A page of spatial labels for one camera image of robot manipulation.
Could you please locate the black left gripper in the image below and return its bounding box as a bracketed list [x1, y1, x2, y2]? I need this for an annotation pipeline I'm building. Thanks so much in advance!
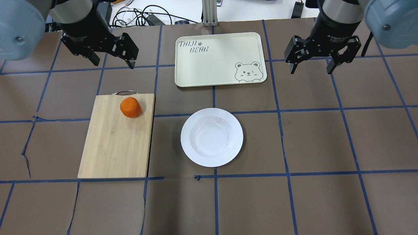
[61, 33, 139, 69]

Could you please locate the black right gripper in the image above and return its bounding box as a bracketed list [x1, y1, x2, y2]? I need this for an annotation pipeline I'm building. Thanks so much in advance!
[284, 35, 361, 74]

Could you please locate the orange fruit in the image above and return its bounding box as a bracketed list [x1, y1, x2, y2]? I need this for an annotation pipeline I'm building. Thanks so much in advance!
[120, 97, 142, 118]

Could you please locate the white ceramic plate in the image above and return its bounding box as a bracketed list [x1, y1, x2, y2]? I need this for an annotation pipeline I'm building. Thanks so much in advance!
[180, 108, 244, 167]

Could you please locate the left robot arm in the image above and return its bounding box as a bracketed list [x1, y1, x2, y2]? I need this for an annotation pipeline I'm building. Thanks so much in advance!
[0, 0, 139, 69]

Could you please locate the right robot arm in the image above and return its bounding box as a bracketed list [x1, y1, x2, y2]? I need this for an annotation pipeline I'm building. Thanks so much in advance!
[284, 0, 418, 74]

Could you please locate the cream bear tray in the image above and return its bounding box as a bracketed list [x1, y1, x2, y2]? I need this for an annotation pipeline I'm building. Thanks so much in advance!
[174, 32, 267, 88]

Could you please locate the bamboo cutting board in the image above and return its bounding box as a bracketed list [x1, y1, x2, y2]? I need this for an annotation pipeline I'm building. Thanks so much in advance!
[77, 94, 155, 179]

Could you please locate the black cable bundle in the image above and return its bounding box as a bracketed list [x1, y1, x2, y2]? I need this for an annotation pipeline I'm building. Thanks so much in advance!
[113, 4, 200, 27]

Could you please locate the aluminium frame post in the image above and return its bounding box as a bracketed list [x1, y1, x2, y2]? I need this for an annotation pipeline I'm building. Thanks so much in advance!
[202, 0, 218, 27]

